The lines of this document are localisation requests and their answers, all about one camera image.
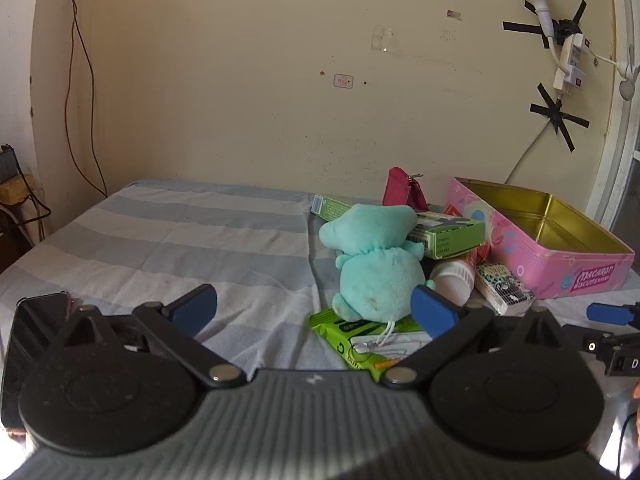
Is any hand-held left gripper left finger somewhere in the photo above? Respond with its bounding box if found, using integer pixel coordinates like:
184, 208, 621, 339
50, 284, 247, 388

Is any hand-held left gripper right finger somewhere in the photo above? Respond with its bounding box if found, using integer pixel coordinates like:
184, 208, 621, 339
380, 284, 583, 390

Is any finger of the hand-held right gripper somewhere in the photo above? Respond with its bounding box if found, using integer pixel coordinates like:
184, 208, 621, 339
561, 324, 608, 356
586, 301, 640, 331

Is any white bottle with orange label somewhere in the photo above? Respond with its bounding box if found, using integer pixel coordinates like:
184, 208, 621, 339
429, 255, 476, 307

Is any teal plush toy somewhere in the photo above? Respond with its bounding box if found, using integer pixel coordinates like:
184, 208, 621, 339
319, 203, 428, 322

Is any small patterned box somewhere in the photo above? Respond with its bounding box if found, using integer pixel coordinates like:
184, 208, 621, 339
474, 262, 536, 317

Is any green box with dark panel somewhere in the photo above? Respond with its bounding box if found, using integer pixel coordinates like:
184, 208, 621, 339
406, 211, 487, 260

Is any red box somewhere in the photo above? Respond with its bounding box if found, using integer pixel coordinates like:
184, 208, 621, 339
442, 202, 494, 267

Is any bright green packet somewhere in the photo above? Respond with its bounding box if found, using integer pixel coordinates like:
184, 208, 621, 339
308, 308, 433, 375

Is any pink tin box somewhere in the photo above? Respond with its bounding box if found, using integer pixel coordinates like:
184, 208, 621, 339
446, 176, 636, 300

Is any magenta pouch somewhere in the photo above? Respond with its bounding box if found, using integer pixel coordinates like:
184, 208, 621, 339
382, 166, 429, 212

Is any teal green carton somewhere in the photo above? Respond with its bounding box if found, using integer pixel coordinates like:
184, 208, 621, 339
310, 194, 357, 222

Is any striped bed sheet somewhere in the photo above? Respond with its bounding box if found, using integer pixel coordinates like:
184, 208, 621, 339
0, 178, 640, 480

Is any black flat device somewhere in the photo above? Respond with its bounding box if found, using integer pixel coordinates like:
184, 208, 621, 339
0, 292, 71, 431

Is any yellowish block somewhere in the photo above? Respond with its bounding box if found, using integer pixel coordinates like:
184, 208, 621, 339
0, 174, 36, 206

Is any white power strip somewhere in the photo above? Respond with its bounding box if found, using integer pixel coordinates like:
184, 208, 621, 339
552, 32, 593, 93

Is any black tape cross behind strip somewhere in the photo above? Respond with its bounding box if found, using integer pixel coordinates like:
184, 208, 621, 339
502, 0, 588, 50

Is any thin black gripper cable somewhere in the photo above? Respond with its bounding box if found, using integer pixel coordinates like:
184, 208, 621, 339
617, 402, 640, 477

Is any white power cable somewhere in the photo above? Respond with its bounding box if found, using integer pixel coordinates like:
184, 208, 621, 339
502, 91, 563, 186

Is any black tape cross over cable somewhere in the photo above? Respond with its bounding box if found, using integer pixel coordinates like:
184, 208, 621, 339
530, 83, 591, 153

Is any clear tape on wall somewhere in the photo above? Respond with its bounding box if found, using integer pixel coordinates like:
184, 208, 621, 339
371, 25, 396, 53

